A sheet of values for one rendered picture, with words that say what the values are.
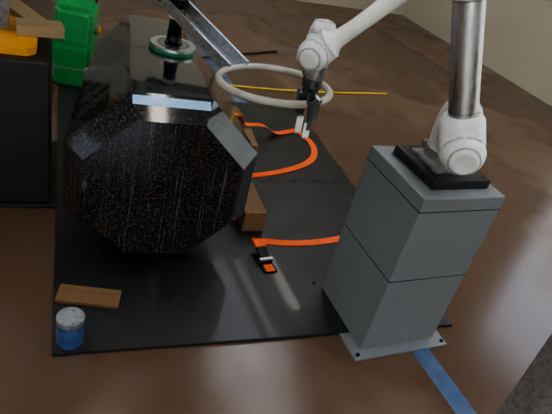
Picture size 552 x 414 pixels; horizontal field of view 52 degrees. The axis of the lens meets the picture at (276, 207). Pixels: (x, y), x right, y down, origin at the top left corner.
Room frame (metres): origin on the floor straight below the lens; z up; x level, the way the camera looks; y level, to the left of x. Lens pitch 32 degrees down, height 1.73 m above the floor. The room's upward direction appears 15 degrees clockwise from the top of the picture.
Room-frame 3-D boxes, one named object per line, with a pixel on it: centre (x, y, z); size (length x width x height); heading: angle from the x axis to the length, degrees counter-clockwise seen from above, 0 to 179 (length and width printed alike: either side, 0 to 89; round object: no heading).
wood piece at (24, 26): (2.43, 1.25, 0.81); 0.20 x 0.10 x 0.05; 123
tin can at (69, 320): (1.43, 0.62, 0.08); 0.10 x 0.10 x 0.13
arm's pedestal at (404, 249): (2.06, -0.59, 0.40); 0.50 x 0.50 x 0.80; 30
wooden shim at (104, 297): (1.67, 0.65, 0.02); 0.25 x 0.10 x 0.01; 102
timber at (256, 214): (2.57, 0.15, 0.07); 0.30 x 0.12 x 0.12; 25
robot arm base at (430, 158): (2.08, -0.58, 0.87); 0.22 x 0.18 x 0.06; 30
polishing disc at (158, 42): (2.58, 0.67, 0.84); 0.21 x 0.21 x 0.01
